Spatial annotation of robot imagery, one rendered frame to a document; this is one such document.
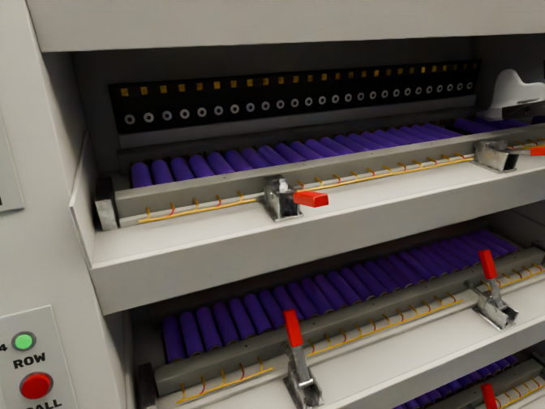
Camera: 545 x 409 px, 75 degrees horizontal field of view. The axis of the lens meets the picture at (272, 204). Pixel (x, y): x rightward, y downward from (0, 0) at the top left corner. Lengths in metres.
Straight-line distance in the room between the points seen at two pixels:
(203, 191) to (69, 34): 0.15
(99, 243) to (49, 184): 0.06
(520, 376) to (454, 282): 0.23
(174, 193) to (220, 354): 0.18
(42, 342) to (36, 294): 0.03
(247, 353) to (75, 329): 0.18
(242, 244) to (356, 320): 0.21
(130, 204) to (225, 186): 0.08
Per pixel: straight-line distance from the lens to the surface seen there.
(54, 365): 0.31
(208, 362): 0.41
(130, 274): 0.29
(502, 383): 0.70
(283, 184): 0.31
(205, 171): 0.36
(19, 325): 0.30
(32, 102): 0.28
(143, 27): 0.30
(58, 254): 0.29
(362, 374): 0.43
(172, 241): 0.29
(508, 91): 0.53
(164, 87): 0.44
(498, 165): 0.47
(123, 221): 0.32
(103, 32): 0.30
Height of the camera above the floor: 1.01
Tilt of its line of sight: 11 degrees down
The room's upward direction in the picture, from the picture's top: 7 degrees counter-clockwise
